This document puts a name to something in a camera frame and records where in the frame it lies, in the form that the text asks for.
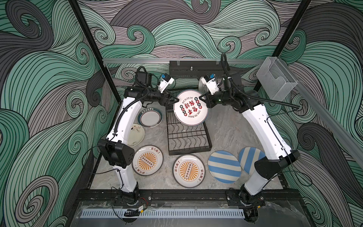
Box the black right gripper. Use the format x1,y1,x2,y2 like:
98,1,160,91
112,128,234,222
199,87,233,109

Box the white plate red characters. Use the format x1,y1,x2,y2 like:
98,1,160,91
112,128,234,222
173,89,209,126

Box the black wire dish rack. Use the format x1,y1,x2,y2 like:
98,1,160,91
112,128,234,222
165,90,212,156

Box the orange sunburst plate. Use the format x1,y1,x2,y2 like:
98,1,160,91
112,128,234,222
173,154,206,188
132,145,164,176

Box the blue striped plate large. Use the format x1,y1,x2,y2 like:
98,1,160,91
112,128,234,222
208,150,242,184

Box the white plate green flower outline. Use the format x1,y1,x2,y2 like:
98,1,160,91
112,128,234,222
198,76,208,94

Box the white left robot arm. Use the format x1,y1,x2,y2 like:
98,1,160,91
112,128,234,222
97,66,179,203

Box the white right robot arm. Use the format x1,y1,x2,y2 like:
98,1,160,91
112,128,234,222
200,53,301,206

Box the green-rimmed white plate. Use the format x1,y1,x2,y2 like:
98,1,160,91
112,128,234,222
137,107,163,128

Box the cream plate black drawing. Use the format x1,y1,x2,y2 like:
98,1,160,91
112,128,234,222
128,124,145,147

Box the blue striped plate right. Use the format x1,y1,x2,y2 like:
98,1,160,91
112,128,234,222
238,147,265,176

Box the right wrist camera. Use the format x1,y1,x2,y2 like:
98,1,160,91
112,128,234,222
205,74,219,95

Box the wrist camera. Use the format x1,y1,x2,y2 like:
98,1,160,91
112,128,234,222
205,74,219,95
158,74,175,93

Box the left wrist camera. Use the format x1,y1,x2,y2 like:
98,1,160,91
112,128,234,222
158,74,175,93

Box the black wall-mounted tray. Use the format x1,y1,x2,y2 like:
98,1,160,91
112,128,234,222
169,60,224,79

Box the clear acrylic wall box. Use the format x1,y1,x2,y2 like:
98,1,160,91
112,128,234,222
256,57,297,101

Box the aluminium rail back wall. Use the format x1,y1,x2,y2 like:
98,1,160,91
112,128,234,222
102,58,265,65

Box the aluminium rail wall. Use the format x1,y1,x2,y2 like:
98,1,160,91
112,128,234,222
102,58,265,65
282,61,363,167

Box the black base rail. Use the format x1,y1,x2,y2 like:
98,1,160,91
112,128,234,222
76,189,302,207

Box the aluminium rail right wall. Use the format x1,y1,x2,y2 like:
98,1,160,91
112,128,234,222
282,61,363,167

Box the white slotted cable duct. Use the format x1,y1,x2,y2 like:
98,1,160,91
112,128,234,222
80,208,245,219

